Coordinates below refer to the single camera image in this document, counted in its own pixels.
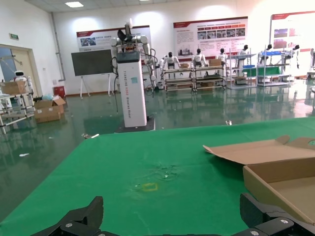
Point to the white humanoid robot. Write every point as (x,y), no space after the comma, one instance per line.
(243,52)
(199,59)
(222,57)
(295,52)
(169,61)
(268,49)

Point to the small white round-head robot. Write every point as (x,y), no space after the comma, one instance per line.
(18,75)

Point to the wall poster with dark photos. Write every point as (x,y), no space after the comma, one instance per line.
(295,24)

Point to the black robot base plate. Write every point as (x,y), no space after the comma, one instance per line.
(150,124)

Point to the yellow tape square outline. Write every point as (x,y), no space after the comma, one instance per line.
(150,190)

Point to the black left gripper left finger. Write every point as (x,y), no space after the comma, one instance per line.
(83,221)

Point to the green exit sign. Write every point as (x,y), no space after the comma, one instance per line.
(14,37)

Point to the teal plastic bag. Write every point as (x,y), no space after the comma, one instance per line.
(47,97)

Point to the wide red white wall poster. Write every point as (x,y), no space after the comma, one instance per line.
(187,37)

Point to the metal cloth clip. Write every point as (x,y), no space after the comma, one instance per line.
(229,123)
(89,136)

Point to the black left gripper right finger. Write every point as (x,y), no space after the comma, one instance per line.
(265,218)

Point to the green table cloth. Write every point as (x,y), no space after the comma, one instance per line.
(147,157)

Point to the white pipe rack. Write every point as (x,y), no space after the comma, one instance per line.
(19,117)

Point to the wall poster with photo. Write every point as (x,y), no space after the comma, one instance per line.
(98,39)

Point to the grey metal shelf rack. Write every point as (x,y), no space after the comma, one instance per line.
(270,64)
(248,66)

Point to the roller workbench rack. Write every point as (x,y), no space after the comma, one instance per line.
(209,78)
(177,71)

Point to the open cardboard box with flaps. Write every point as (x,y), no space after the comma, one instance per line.
(53,105)

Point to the beige door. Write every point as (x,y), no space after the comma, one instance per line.
(22,64)

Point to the grey wall pipe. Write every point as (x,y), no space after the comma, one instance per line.
(57,49)

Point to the white paper scrap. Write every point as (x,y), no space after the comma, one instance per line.
(24,155)

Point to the small brown cardboard box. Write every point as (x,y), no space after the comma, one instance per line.
(184,66)

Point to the open brown cardboard box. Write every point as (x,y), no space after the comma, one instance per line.
(283,173)

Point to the ceiling light panel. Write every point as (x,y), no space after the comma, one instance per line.
(73,3)

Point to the black display on stand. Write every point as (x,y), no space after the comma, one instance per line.
(91,61)

